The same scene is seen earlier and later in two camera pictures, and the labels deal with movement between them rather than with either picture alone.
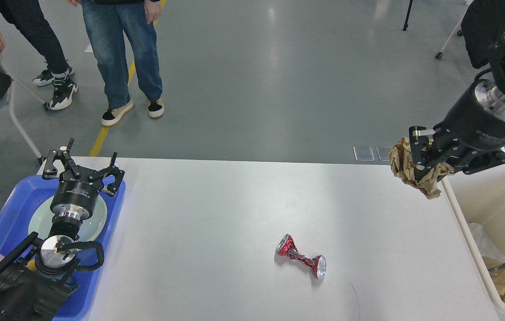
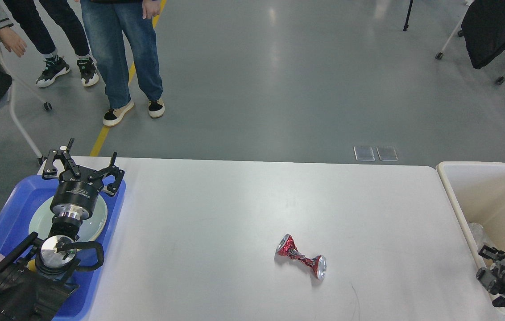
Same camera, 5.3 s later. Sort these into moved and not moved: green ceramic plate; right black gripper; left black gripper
Moved: right black gripper
Not moved: green ceramic plate; left black gripper
